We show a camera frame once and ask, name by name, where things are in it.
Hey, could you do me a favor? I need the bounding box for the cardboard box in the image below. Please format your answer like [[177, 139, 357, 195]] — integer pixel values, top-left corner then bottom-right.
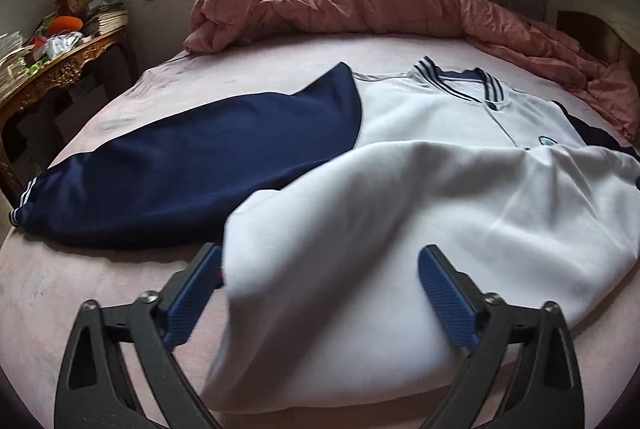
[[52, 84, 108, 140]]

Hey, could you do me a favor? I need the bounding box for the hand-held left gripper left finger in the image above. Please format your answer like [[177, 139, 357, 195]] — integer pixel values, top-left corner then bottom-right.
[[54, 243, 224, 429]]

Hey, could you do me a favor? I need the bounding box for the white and navy jacket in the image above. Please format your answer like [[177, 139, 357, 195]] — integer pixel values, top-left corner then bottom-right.
[[10, 56, 640, 412]]

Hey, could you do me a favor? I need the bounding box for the clear plastic bag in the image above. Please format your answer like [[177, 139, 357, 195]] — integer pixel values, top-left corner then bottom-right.
[[47, 33, 83, 55]]

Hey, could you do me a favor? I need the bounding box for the stack of papers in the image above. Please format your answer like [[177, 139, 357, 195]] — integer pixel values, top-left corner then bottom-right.
[[0, 32, 36, 95]]

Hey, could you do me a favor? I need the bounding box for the ornate wooden table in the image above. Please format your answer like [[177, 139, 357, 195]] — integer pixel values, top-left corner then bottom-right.
[[0, 26, 138, 195]]

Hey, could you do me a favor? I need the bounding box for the stack of books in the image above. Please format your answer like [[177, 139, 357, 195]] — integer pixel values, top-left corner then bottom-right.
[[82, 0, 130, 37]]

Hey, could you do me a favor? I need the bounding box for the pink quilt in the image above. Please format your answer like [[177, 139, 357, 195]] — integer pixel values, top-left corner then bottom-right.
[[183, 0, 640, 141]]

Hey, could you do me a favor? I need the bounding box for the orange plush toy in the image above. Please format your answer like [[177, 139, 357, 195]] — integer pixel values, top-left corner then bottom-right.
[[50, 15, 83, 32]]

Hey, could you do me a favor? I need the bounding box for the arched wall niche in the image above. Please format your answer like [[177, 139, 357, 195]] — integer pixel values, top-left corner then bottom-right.
[[547, 0, 640, 65]]

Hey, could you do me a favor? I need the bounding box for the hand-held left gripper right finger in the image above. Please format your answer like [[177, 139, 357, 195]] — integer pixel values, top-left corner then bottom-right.
[[418, 244, 587, 429]]

